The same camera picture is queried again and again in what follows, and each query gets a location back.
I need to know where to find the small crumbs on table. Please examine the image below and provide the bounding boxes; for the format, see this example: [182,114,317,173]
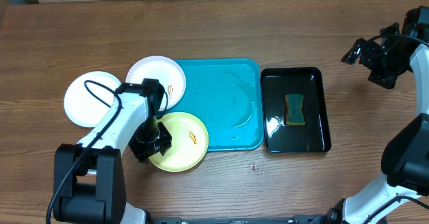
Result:
[249,162,262,175]

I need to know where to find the yellow plate with sauce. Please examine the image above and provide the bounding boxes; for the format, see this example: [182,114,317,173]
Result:
[149,112,208,172]

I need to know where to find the black rectangular water tray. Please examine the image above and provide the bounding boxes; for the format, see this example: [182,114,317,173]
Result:
[261,67,332,154]

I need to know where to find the green yellow sponge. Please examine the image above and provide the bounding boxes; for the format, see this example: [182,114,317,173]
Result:
[285,93,305,126]

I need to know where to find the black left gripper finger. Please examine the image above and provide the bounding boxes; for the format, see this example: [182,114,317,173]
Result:
[129,142,152,162]
[160,136,172,156]

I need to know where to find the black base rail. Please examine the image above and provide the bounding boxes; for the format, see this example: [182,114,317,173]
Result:
[146,215,328,224]

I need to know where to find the white plate with red squiggle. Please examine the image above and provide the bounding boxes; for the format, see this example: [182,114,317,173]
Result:
[125,56,186,111]

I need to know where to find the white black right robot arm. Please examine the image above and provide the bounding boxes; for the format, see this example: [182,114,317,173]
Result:
[314,6,428,223]

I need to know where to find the teal plastic tray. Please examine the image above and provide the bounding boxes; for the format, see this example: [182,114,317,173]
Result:
[167,58,264,152]

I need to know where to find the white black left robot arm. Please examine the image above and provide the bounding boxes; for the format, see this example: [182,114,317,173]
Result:
[46,78,172,223]

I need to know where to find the white plate with ketchup streak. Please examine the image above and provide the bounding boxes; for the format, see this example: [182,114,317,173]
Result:
[64,71,121,127]

